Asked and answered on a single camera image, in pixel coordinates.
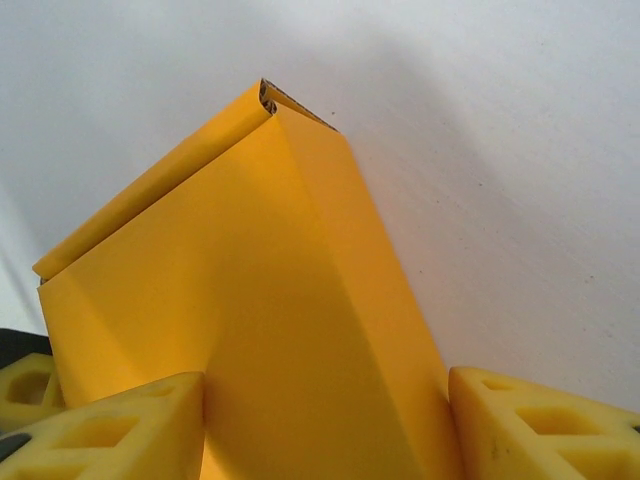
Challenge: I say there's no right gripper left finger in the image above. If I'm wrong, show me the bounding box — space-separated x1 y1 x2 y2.
0 370 207 480

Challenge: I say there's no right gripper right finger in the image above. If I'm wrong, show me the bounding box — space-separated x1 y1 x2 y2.
448 366 640 480

